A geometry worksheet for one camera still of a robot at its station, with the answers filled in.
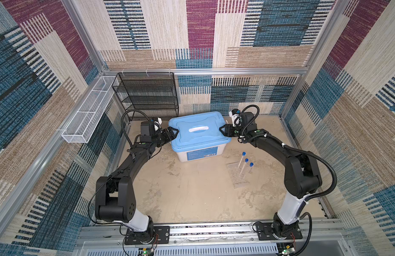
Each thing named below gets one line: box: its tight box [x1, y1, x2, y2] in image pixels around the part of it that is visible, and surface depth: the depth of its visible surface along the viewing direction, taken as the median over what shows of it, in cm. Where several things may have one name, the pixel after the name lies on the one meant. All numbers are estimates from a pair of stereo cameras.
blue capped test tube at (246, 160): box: [239, 157, 250, 177], surface depth 90 cm
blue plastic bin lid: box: [168, 111, 232, 152], surface depth 92 cm
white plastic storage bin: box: [176, 143, 227, 162], surface depth 94 cm
